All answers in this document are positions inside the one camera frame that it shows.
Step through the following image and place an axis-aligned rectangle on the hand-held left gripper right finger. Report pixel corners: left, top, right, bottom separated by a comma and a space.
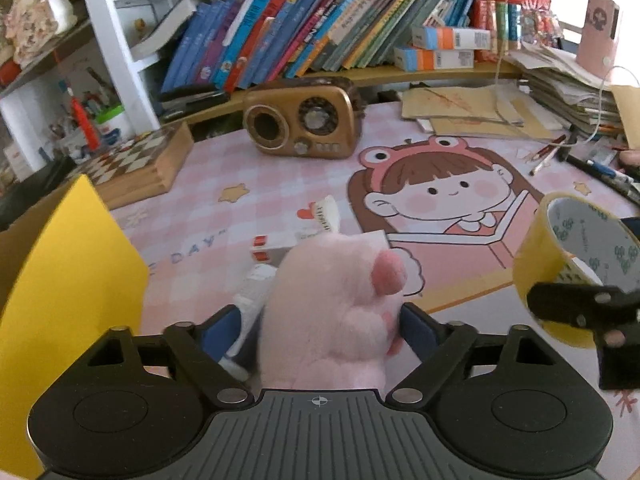
386, 302, 556, 408

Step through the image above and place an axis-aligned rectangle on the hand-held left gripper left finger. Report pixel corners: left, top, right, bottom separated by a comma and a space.
85, 305, 256, 408

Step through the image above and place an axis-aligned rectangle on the white charger plug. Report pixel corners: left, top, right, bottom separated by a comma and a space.
220, 262, 278, 376

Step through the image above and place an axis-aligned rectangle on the yellow tape roll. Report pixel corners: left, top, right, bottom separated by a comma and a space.
512, 191, 640, 348

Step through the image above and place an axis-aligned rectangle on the pink pig plush toy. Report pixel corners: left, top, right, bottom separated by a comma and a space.
257, 232, 408, 391

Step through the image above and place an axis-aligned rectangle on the yellow cardboard box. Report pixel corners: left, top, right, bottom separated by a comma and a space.
0, 174, 151, 480

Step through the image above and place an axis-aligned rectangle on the black marker pen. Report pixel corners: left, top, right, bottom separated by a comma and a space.
562, 152, 633, 188

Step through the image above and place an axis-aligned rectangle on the pile of loose papers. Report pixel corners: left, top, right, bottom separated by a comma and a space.
505, 42, 631, 136

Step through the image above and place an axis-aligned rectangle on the wooden chessboard box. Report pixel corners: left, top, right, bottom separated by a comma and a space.
75, 121, 196, 211

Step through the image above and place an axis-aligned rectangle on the pink rectangular device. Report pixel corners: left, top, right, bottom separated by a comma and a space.
575, 0, 621, 73

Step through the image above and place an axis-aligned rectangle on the pile of brown envelopes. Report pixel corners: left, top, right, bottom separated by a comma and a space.
400, 85, 566, 141

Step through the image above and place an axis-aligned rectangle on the golden brown retro radio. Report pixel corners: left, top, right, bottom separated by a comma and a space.
242, 77, 363, 161

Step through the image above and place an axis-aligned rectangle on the white canister green lid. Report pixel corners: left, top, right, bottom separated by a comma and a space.
96, 105, 126, 146

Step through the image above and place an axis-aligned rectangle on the black stapler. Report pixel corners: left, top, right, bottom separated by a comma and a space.
160, 85, 231, 121

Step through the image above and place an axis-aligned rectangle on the red hanging tassel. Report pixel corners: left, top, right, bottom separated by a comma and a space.
70, 97, 101, 151

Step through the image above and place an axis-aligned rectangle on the red boxed book set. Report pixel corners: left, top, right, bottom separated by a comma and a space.
477, 0, 553, 53

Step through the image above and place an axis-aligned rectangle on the pen holder with pens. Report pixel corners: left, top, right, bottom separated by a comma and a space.
47, 67, 101, 161

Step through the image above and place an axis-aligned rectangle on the orange blue white carton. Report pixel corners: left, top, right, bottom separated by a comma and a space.
410, 25, 493, 51
392, 45, 476, 73

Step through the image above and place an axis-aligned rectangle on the thick white paperback book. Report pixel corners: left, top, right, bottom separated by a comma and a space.
131, 0, 198, 61

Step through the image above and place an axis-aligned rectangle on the white bookshelf unit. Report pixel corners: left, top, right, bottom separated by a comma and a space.
0, 0, 591, 131

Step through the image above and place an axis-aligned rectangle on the row of colourful books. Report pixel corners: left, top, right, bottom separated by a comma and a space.
160, 0, 481, 93

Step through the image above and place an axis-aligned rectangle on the pink white figurine ornament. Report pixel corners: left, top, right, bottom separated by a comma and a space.
0, 0, 78, 68

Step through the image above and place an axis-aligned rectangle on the white charging cable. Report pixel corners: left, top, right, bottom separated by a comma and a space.
587, 65, 640, 143

